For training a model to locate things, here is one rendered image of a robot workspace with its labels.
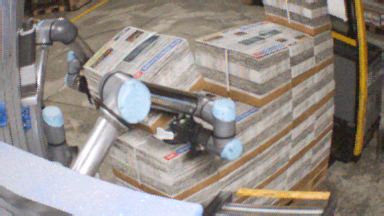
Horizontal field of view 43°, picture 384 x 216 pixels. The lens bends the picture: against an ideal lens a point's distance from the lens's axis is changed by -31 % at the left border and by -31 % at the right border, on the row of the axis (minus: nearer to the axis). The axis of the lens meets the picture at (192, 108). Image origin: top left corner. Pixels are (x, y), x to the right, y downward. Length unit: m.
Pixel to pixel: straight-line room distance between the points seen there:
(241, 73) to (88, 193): 2.41
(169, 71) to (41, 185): 1.88
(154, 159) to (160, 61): 0.42
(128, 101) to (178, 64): 0.57
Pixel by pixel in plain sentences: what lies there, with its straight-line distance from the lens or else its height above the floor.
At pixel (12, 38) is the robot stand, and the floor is 1.54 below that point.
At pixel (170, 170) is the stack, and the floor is 0.78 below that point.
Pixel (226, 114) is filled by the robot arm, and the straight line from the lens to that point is 2.19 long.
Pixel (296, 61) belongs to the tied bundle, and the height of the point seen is 0.96.
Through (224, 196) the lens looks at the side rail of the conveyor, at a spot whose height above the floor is 0.80.
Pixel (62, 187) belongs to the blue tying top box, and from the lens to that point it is 0.58.
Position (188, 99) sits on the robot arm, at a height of 1.15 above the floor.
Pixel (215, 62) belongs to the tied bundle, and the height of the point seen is 0.98.
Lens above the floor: 2.05
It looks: 24 degrees down
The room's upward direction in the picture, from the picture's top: 3 degrees counter-clockwise
